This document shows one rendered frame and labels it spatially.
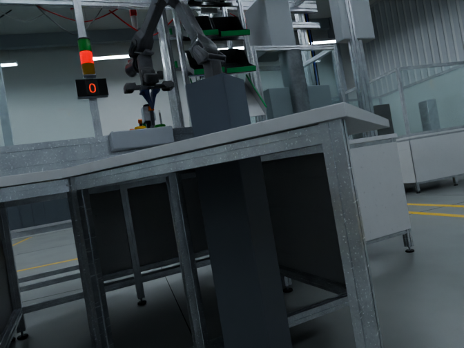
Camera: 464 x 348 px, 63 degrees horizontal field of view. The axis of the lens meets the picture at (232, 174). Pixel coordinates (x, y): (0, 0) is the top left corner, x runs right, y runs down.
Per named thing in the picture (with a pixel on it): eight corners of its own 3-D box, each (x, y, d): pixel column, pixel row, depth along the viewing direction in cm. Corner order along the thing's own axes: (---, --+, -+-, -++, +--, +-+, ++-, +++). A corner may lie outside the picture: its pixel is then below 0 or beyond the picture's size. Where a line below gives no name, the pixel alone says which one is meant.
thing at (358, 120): (346, 116, 74) (344, 101, 74) (56, 179, 118) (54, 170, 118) (389, 127, 135) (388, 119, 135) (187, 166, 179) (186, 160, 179)
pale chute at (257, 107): (266, 114, 164) (266, 106, 161) (236, 119, 161) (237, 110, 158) (246, 82, 183) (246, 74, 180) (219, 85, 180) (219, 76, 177)
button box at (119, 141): (175, 142, 133) (172, 125, 133) (113, 150, 124) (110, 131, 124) (170, 145, 139) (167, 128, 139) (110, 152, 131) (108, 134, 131)
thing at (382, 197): (416, 250, 272) (396, 132, 272) (286, 293, 227) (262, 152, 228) (351, 242, 334) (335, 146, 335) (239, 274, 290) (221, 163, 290)
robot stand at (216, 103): (233, 139, 113) (222, 72, 113) (195, 147, 120) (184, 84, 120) (253, 139, 125) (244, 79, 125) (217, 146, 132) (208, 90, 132)
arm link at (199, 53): (227, 63, 123) (224, 43, 123) (207, 59, 117) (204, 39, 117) (213, 69, 128) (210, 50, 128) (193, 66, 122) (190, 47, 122)
